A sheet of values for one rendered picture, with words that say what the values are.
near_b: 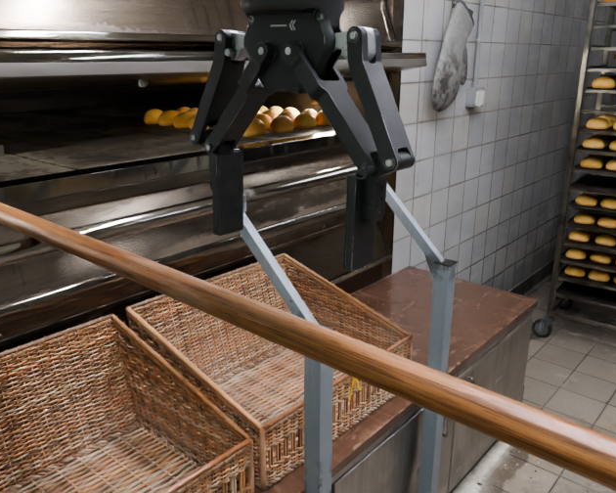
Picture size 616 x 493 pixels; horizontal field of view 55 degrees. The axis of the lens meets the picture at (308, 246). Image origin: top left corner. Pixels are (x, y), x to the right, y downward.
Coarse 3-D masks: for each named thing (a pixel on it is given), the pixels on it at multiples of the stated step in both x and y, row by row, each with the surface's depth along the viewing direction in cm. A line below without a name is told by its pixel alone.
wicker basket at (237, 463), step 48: (48, 336) 126; (96, 336) 134; (0, 384) 118; (48, 384) 125; (96, 384) 133; (144, 384) 135; (192, 384) 122; (0, 432) 118; (48, 432) 125; (96, 432) 133; (144, 432) 137; (192, 432) 126; (240, 432) 113; (0, 480) 118; (48, 480) 122; (96, 480) 121; (144, 480) 122; (192, 480) 102; (240, 480) 113
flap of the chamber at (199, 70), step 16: (0, 64) 98; (16, 64) 99; (32, 64) 102; (48, 64) 104; (64, 64) 106; (80, 64) 108; (96, 64) 110; (112, 64) 113; (128, 64) 115; (144, 64) 118; (160, 64) 121; (176, 64) 124; (192, 64) 127; (208, 64) 130; (336, 64) 163; (384, 64) 181; (400, 64) 187; (416, 64) 194; (0, 80) 101; (16, 80) 103; (32, 80) 106; (48, 80) 109; (64, 80) 112; (80, 80) 115; (96, 80) 118; (112, 80) 122; (128, 80) 126; (160, 80) 134; (176, 80) 139; (192, 80) 144
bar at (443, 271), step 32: (256, 192) 117; (288, 192) 125; (96, 224) 93; (128, 224) 96; (160, 224) 101; (416, 224) 145; (0, 256) 81; (32, 256) 85; (256, 256) 112; (288, 288) 110; (448, 288) 142; (448, 320) 145; (448, 352) 149; (320, 384) 108; (320, 416) 110; (320, 448) 112; (320, 480) 115
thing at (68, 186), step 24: (264, 144) 171; (288, 144) 177; (312, 144) 185; (336, 144) 194; (96, 168) 135; (120, 168) 135; (144, 168) 140; (168, 168) 145; (192, 168) 151; (0, 192) 116; (24, 192) 119; (48, 192) 123; (72, 192) 127
